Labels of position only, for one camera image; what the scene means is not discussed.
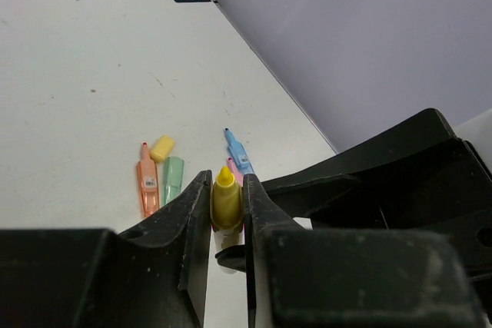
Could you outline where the green highlighter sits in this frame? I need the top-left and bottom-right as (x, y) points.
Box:
(162, 156), (185, 206)

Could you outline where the orange highlighter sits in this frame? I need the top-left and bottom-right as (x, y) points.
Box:
(137, 142), (160, 217)

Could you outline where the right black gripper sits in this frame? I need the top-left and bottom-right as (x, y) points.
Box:
(264, 108), (491, 287)

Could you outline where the blue small highlighter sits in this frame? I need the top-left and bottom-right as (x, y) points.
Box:
(224, 128), (254, 174)

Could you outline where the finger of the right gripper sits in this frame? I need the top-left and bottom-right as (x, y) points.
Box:
(215, 245), (246, 273)

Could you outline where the yellow highlighter cap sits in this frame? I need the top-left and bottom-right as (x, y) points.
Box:
(150, 135), (175, 163)

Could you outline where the pink highlighter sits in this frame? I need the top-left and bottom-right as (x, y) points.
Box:
(227, 157), (243, 187)

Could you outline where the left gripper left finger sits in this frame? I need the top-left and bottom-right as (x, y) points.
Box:
(1, 171), (212, 327)

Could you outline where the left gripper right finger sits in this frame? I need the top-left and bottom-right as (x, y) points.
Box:
(243, 175), (485, 327)

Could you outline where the pale yellow highlighter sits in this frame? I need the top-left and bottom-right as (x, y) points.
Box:
(210, 166), (244, 232)

